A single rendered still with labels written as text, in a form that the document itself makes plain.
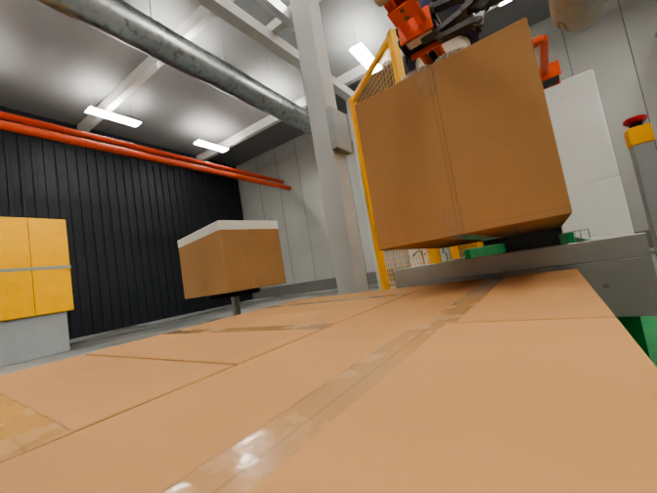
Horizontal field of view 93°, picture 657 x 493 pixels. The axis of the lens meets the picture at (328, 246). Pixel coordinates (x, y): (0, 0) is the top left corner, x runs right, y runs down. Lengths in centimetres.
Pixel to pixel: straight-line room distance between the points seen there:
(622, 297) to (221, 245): 162
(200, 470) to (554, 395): 22
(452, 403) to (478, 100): 66
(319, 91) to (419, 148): 174
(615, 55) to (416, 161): 1031
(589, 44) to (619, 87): 132
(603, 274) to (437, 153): 58
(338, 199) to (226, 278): 92
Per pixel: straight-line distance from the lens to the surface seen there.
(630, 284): 113
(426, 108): 82
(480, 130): 77
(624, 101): 1065
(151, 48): 678
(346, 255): 212
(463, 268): 114
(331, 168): 223
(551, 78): 142
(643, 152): 172
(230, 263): 179
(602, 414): 24
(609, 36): 1119
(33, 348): 755
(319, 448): 21
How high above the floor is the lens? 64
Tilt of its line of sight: 5 degrees up
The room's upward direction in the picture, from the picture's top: 9 degrees counter-clockwise
